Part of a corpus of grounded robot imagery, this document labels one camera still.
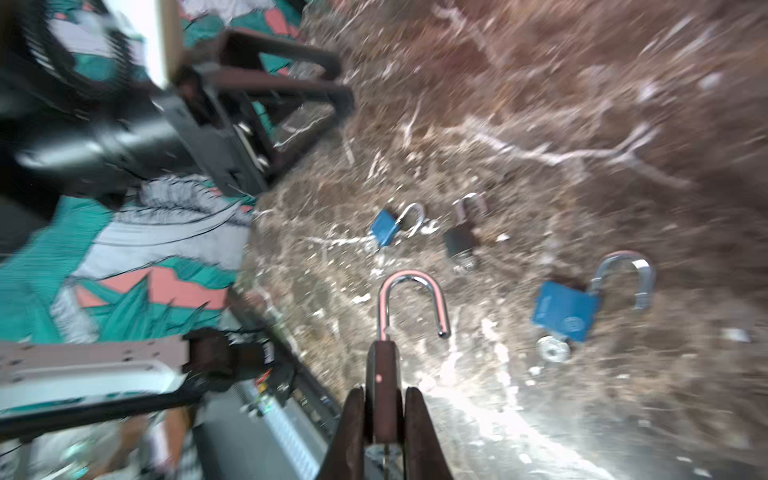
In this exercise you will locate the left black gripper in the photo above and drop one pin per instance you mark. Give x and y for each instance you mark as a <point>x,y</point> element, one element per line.
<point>215,126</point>

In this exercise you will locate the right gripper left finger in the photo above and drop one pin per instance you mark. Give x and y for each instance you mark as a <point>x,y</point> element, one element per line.
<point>345,456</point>

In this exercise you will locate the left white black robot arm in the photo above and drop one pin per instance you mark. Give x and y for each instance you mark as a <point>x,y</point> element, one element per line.
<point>55,387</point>

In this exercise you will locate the black padlock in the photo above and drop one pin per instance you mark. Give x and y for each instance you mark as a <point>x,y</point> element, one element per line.
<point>460,240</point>
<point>384,402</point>

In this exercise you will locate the blue padlock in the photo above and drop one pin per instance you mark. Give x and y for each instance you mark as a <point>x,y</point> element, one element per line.
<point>386,226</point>
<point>568,314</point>

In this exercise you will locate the white slotted cable duct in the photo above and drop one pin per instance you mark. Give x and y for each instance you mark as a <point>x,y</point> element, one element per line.
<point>296,435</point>

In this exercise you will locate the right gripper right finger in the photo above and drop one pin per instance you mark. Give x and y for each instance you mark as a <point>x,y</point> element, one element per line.
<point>424,457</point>

